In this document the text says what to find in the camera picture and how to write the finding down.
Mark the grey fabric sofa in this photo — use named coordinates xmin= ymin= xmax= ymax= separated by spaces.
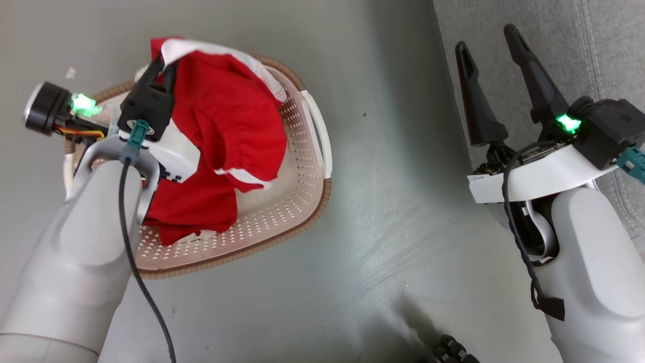
xmin=432 ymin=0 xmax=645 ymax=255

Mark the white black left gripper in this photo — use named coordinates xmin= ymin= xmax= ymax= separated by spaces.
xmin=24 ymin=53 xmax=202 ymax=184

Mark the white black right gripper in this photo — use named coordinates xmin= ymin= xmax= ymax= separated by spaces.
xmin=455 ymin=24 xmax=621 ymax=205

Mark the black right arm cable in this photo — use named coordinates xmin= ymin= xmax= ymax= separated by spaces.
xmin=501 ymin=141 xmax=566 ymax=322

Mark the white perforated laundry basket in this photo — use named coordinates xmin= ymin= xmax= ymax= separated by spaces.
xmin=63 ymin=53 xmax=333 ymax=280

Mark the red white clothing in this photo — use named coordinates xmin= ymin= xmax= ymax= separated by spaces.
xmin=141 ymin=36 xmax=289 ymax=247

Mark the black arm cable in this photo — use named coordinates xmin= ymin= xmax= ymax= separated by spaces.
xmin=118 ymin=119 xmax=177 ymax=363
xmin=501 ymin=141 xmax=566 ymax=322

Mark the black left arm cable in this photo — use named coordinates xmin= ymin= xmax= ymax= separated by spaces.
xmin=118 ymin=119 xmax=177 ymax=363

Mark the teal right camera plug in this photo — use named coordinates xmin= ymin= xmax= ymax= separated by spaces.
xmin=616 ymin=147 xmax=645 ymax=185

